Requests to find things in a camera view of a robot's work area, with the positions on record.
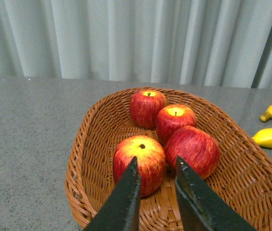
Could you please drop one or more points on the brown wicker basket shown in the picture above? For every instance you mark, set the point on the brown wicker basket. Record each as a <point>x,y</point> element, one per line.
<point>243,177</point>

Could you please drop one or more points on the pale green curtain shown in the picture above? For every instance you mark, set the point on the pale green curtain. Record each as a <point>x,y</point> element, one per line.
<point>200,42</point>

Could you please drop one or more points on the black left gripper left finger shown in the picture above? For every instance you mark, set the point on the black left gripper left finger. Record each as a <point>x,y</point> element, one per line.
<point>121,210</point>

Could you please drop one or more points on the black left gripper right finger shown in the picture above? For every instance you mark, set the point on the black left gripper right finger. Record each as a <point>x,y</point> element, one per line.
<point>201,209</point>

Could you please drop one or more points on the red apple yellow top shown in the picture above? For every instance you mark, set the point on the red apple yellow top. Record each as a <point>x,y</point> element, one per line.
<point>171,118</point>

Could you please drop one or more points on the near red yellow apple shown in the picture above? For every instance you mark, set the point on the near red yellow apple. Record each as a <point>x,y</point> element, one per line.
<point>151,160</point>

